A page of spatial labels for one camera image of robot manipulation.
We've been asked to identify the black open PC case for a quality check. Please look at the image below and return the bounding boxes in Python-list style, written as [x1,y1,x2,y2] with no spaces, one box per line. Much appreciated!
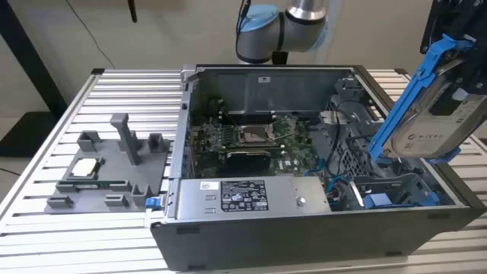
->
[149,63,487,272]

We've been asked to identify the blue data wire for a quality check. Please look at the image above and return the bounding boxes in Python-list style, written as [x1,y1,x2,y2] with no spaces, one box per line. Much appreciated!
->
[319,159,355,189]

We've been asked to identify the CPU socket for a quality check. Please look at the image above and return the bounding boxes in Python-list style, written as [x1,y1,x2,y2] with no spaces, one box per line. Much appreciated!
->
[237,124,275,145]

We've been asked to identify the grey metal inner housing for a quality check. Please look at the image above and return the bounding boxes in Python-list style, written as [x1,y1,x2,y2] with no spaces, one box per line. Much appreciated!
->
[216,70,336,115]

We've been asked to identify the perforated metal drive cage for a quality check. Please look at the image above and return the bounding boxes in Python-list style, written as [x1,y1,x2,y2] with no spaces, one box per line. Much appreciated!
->
[327,94,385,178]

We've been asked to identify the black graphics card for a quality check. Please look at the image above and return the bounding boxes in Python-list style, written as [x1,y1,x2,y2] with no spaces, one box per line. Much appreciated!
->
[224,150,272,175]

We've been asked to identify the blue disk carrier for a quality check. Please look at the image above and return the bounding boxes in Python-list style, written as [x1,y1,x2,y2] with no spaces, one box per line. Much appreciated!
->
[363,192,439,209]

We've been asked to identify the black hanging stick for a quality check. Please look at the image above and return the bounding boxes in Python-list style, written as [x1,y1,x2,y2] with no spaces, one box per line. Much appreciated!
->
[126,0,138,23]

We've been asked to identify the grey parts rack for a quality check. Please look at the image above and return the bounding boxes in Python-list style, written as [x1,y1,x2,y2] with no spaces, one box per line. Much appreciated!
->
[44,113,172,214]

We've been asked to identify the multicolour power wire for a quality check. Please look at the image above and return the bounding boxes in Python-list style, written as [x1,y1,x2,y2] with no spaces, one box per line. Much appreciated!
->
[325,187,349,202]

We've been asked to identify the silver power supply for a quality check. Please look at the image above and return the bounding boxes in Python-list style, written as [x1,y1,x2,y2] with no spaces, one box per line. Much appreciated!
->
[176,176,332,220]

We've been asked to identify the green motherboard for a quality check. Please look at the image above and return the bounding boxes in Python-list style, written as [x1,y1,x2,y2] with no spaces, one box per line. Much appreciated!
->
[189,112,328,179]

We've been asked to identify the thin metal locking lever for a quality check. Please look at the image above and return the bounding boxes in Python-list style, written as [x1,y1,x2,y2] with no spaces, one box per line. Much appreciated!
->
[224,111,240,128]

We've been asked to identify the green RAM stick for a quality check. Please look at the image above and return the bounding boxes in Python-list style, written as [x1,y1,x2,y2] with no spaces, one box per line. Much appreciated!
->
[62,179,128,189]

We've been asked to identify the silver CPU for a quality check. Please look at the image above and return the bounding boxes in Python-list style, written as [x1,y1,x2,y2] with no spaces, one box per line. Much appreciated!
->
[66,158,104,178]

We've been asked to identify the hard disk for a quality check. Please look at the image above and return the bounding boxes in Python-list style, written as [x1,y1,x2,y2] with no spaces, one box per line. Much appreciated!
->
[367,33,487,172]

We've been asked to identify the black cable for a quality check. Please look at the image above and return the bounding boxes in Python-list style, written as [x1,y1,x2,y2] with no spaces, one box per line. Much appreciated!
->
[325,98,377,175]

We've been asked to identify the black stand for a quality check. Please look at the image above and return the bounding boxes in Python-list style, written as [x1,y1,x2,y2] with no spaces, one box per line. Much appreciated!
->
[0,0,72,158]

